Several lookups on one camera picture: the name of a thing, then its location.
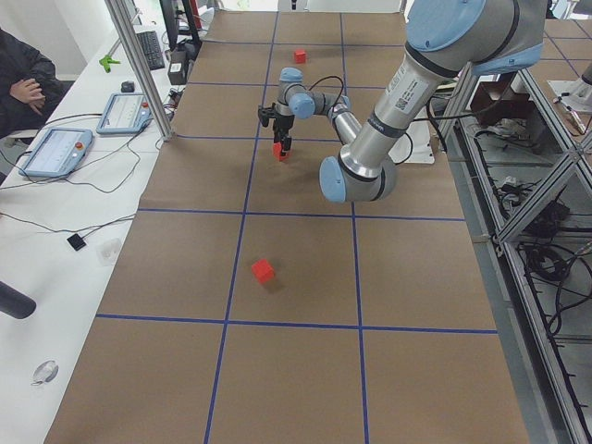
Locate green clamp tool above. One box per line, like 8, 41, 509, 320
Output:
99, 55, 120, 73

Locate black keyboard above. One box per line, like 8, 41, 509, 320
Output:
136, 31, 166, 70

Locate brown paper table mat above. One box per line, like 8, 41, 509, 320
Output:
46, 12, 529, 443

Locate blue teach pendant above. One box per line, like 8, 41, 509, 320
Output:
96, 92, 152, 136
19, 128, 93, 179

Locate small black square pad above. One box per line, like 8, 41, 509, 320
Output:
67, 233, 87, 252

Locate far blue teach pendant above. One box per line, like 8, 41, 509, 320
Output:
96, 92, 152, 136

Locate near blue teach pendant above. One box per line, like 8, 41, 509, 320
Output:
19, 128, 93, 179

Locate black power brick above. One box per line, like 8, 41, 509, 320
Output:
167, 50, 187, 86

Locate aluminium frame upright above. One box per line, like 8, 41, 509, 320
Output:
105, 0, 173, 142

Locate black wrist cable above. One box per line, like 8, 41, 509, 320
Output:
306, 75, 346, 112

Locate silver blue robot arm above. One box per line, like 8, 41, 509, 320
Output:
258, 0, 547, 203

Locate aluminium frame side rack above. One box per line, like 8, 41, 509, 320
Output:
443, 18, 592, 444

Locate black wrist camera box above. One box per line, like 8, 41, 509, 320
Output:
257, 105, 277, 128

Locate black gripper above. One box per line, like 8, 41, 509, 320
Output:
272, 103, 294, 154

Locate seated person in black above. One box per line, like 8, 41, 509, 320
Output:
1, 30, 67, 138

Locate person's hand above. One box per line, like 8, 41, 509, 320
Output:
9, 79, 45, 116

